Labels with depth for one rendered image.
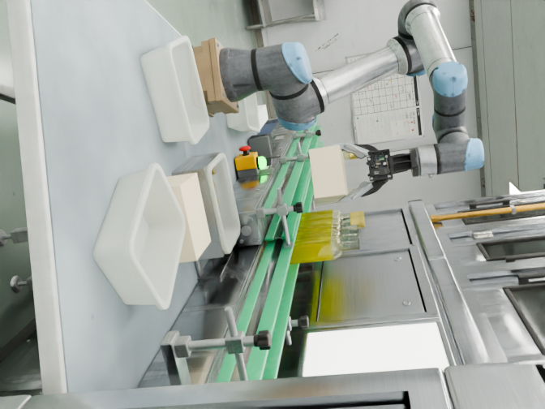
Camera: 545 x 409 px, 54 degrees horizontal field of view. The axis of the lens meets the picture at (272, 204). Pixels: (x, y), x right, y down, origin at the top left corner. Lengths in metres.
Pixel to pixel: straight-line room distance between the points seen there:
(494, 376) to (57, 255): 0.57
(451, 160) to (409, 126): 6.14
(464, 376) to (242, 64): 1.10
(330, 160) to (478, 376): 0.81
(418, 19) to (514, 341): 0.85
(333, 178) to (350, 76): 0.42
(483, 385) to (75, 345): 0.54
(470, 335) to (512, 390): 0.75
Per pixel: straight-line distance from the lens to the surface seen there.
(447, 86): 1.32
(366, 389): 0.60
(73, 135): 0.90
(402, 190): 7.69
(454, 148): 1.35
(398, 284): 1.57
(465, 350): 1.29
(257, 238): 1.47
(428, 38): 1.49
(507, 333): 1.42
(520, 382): 0.61
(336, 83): 1.62
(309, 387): 0.61
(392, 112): 7.42
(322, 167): 1.31
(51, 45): 0.90
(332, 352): 1.30
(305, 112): 1.58
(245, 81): 1.51
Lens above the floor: 1.19
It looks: 10 degrees down
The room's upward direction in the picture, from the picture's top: 83 degrees clockwise
